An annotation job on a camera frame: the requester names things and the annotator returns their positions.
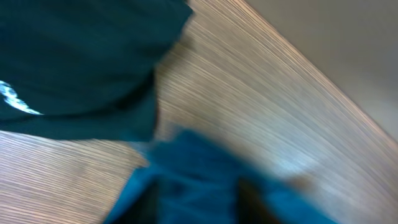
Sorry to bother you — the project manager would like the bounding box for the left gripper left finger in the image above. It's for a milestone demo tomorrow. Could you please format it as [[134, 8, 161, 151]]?
[[113, 180, 159, 224]]

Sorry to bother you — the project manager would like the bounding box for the blue polo shirt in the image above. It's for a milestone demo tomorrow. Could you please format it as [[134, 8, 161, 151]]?
[[104, 129, 330, 224]]

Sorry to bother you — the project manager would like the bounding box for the black folded polo shirt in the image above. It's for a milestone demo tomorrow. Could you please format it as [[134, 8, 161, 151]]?
[[1, 0, 193, 141]]

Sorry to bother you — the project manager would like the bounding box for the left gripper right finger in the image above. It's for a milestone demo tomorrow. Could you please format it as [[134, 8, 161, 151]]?
[[238, 179, 280, 224]]

